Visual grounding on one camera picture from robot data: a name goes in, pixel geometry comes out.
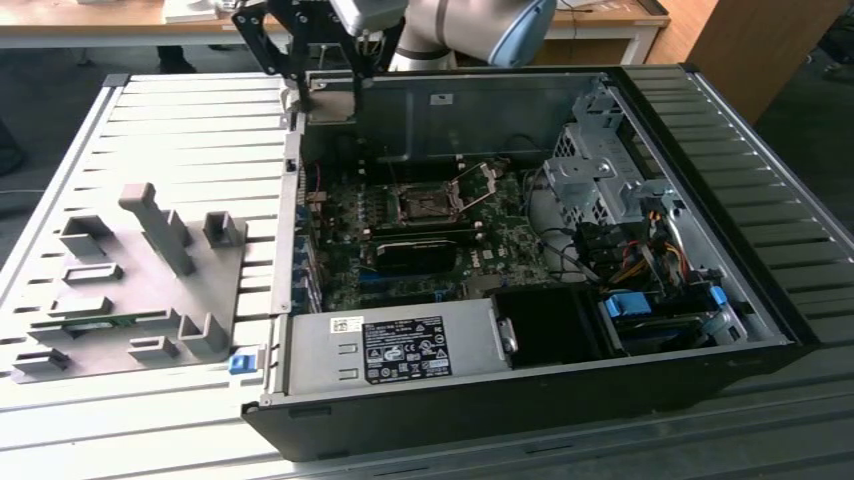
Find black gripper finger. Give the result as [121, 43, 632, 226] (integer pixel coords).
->
[230, 2, 313, 114]
[350, 29, 401, 124]

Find silver CPU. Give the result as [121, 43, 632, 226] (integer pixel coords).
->
[304, 82, 358, 125]

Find wire locking lever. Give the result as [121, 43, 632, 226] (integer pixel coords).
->
[384, 147, 404, 199]

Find metal socket cover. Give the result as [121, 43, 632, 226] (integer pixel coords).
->
[446, 160, 506, 215]

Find CPU socket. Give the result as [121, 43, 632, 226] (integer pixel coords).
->
[392, 180, 468, 224]

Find plain white box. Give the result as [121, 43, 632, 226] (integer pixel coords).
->
[162, 0, 225, 24]

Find person's dark trouser leg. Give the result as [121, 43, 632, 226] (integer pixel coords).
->
[156, 44, 200, 75]

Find grey case latch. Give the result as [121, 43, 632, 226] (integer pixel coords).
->
[277, 74, 308, 132]

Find wooden desk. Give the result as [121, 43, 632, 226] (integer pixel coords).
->
[0, 0, 672, 69]

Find metal drive cage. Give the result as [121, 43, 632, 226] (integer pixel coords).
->
[540, 82, 688, 226]

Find graphics card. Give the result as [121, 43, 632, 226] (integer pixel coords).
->
[369, 237, 462, 275]

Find green motherboard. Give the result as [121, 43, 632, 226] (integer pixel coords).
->
[296, 157, 601, 314]

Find grey parts rack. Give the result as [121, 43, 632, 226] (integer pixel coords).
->
[9, 182, 249, 385]

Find wooden cabinet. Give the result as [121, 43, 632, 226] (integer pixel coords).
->
[643, 0, 843, 126]

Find grey power supply unit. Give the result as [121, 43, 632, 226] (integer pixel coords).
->
[282, 299, 520, 396]

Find hard disk in blue carrier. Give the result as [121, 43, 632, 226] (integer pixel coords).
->
[597, 291, 719, 354]

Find green RAM stick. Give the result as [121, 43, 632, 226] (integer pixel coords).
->
[62, 314, 145, 333]

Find dark bag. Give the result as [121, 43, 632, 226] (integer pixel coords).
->
[813, 14, 854, 84]

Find black PC case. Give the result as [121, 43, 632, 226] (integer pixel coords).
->
[240, 63, 823, 464]

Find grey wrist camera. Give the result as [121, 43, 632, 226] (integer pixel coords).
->
[330, 0, 408, 37]

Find black wire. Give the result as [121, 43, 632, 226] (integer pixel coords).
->
[518, 167, 555, 241]
[532, 227, 605, 284]

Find coloured power wire bundle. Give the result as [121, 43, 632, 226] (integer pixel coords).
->
[619, 212, 689, 289]

